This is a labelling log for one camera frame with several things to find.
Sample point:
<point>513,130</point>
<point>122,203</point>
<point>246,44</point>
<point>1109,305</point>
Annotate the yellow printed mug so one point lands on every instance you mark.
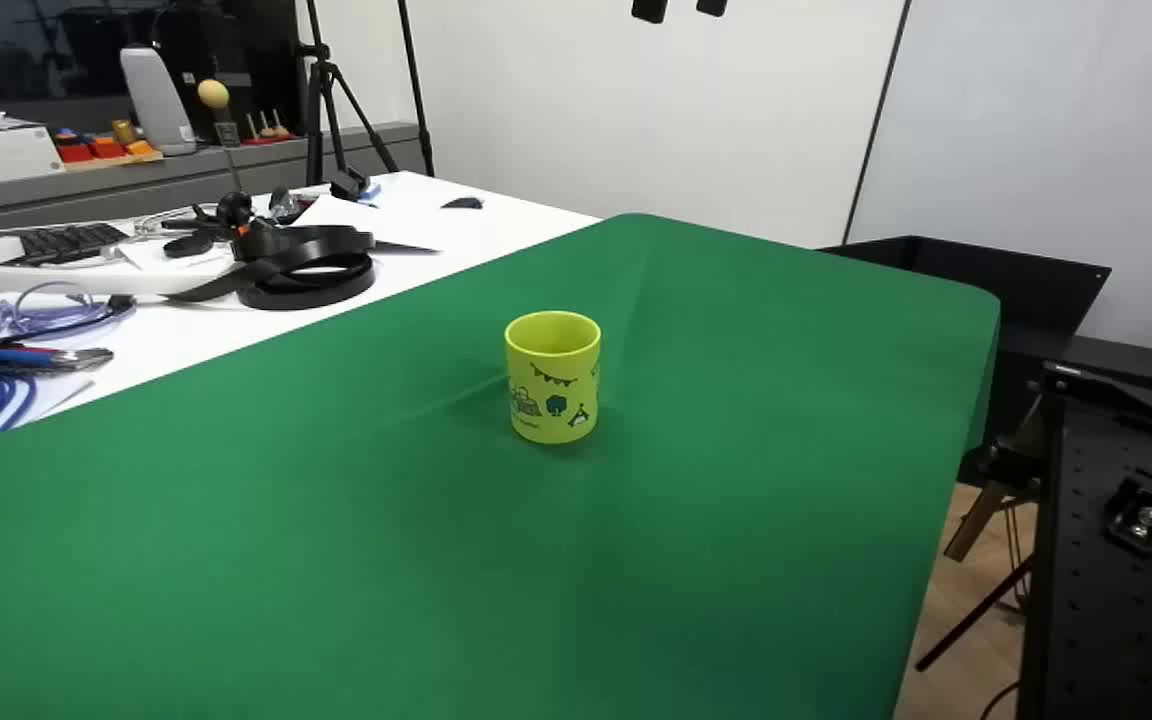
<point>550,385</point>

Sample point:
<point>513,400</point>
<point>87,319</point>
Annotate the black computer mouse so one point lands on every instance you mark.
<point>462,203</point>

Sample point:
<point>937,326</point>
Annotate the green tablecloth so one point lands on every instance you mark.
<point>470,560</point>

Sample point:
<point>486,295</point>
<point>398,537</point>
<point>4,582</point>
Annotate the small blue item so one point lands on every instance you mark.
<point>362,189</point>

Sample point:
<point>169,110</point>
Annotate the black headphones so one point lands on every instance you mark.
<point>306,261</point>

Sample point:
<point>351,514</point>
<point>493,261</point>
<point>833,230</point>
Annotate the thin black pole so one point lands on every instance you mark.
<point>417,95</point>

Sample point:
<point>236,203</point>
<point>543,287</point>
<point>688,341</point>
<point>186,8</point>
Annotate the yellow ball on stick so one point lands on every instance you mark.
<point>212,95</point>

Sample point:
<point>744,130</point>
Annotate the grey counter shelf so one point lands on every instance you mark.
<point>137,180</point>

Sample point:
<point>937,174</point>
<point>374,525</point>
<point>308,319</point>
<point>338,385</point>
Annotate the white tilted panel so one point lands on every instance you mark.
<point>158,102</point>

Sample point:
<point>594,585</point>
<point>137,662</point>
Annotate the orange and red parts tray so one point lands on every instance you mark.
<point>107,147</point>

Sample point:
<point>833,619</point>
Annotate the black keyboard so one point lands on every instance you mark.
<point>68,241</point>

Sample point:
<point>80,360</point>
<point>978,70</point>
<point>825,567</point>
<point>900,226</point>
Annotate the black breadboard stand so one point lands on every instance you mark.
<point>1109,602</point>

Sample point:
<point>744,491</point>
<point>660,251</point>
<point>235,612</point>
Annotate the black wall hook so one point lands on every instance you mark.
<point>648,8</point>
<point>715,7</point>

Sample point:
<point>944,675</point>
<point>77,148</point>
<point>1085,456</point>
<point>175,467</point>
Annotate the black camera tripod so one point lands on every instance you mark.
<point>323,95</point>

